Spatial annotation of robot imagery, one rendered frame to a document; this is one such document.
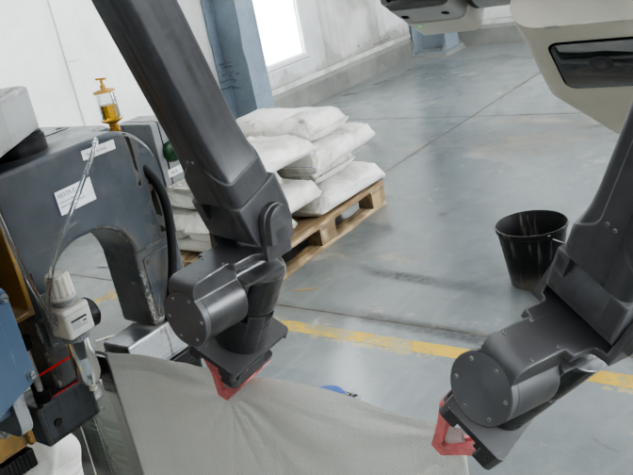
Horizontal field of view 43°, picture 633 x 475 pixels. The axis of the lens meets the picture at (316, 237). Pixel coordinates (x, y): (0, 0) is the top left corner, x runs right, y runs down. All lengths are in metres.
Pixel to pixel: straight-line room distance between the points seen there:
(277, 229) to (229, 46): 6.22
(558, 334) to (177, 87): 0.37
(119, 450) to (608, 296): 1.42
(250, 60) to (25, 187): 5.84
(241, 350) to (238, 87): 6.20
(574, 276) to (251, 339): 0.38
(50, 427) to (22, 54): 4.90
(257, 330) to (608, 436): 1.85
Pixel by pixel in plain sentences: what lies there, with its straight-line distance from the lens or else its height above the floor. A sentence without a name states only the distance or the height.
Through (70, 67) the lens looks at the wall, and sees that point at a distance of 6.05.
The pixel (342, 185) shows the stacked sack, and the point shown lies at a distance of 4.36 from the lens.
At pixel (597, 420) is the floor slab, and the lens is 2.66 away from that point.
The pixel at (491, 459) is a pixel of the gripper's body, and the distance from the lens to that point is 0.70.
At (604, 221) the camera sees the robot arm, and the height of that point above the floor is 1.31.
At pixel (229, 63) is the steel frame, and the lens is 7.03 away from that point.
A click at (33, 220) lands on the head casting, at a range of 1.00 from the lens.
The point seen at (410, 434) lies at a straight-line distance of 0.81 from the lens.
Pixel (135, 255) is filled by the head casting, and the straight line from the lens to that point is 1.11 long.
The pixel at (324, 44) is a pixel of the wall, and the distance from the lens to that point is 8.22.
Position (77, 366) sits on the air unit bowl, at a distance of 1.01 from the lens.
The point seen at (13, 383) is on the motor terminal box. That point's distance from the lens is 0.72.
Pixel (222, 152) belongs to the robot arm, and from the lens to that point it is 0.75.
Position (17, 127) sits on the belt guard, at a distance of 1.00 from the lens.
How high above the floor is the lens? 1.52
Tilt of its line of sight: 20 degrees down
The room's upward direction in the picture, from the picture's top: 12 degrees counter-clockwise
